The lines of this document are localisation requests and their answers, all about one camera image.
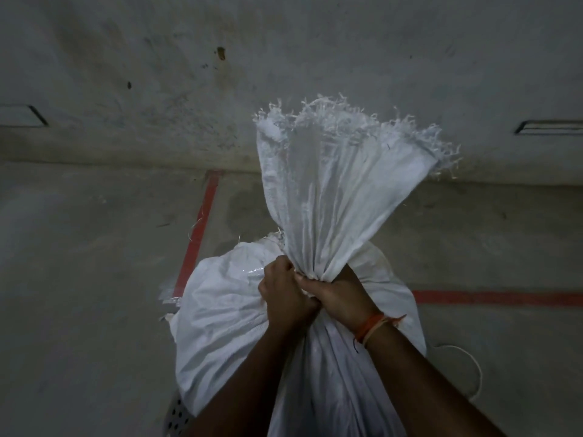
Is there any person's left hand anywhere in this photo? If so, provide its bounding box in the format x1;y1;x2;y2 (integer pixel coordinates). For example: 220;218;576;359
258;256;321;335

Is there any person's right forearm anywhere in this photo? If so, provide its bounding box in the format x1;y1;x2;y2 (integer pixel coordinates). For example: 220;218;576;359
362;320;507;437

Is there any white woven sack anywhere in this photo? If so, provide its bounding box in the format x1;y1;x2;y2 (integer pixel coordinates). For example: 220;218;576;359
159;94;462;437

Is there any white cord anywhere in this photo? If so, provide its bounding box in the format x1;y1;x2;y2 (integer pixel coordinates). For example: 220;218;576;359
433;344;483;402

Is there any orange thread wristband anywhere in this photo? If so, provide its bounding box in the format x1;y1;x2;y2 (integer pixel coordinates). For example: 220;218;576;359
353;313;407;353

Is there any person's left forearm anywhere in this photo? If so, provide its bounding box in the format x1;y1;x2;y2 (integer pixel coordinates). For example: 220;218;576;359
182;319;315;437

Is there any person's right hand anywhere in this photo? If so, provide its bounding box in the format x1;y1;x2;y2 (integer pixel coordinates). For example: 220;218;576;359
294;264;382;335

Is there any perforated metal plate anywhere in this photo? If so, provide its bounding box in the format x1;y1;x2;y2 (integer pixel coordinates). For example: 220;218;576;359
162;390;193;437

